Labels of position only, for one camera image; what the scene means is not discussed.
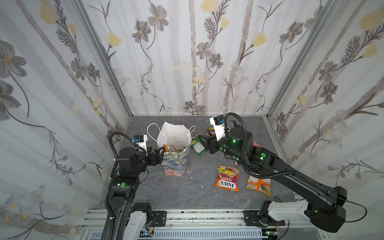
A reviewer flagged floral white paper bag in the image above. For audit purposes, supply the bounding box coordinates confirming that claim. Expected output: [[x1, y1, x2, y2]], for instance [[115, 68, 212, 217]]
[[147, 122, 196, 177]]

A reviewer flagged Fox's fruit candy bag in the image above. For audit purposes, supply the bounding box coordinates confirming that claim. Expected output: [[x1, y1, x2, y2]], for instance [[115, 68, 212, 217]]
[[215, 165, 240, 192]]

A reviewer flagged orange fruit snack packet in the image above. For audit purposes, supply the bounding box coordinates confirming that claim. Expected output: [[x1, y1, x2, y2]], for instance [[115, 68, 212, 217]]
[[246, 176, 271, 196]]

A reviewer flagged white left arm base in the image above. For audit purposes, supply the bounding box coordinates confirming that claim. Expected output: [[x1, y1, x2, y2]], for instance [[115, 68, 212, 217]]
[[123, 203, 154, 240]]

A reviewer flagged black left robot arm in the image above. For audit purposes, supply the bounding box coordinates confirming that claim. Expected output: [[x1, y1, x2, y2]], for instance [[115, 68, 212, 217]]
[[101, 132, 166, 240]]

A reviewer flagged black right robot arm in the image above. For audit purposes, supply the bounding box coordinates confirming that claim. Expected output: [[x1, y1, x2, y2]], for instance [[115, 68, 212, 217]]
[[199, 113, 348, 233]]

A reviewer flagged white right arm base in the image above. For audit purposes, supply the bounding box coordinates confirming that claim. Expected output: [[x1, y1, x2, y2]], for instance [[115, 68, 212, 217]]
[[257, 200, 310, 227]]

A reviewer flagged yellow candy bag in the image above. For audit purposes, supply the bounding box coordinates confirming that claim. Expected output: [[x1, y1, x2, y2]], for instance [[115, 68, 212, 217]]
[[207, 128, 216, 136]]

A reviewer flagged green snack packet rear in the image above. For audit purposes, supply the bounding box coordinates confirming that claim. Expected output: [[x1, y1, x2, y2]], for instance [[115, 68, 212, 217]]
[[191, 135, 206, 155]]

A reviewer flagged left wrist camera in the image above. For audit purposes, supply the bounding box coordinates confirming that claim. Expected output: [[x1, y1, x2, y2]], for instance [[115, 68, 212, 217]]
[[133, 135, 148, 154]]

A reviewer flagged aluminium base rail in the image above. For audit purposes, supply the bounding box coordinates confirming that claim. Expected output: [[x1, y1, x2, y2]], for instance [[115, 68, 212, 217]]
[[79, 208, 301, 240]]

